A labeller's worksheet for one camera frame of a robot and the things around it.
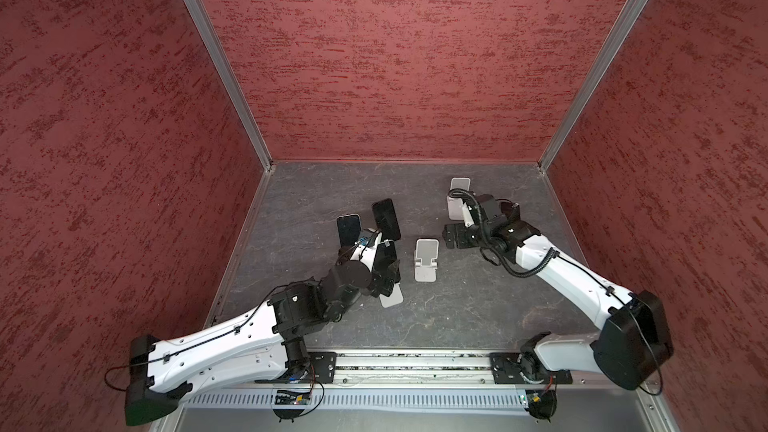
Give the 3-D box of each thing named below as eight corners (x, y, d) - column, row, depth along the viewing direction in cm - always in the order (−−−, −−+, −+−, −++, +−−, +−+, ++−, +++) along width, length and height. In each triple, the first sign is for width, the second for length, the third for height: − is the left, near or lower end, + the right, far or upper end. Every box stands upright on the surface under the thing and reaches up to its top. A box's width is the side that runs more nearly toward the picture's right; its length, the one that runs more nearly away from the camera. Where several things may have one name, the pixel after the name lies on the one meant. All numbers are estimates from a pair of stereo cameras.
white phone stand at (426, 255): (415, 281, 91) (418, 265, 82) (414, 255, 96) (416, 238, 88) (436, 281, 91) (441, 265, 82) (433, 255, 97) (438, 238, 88)
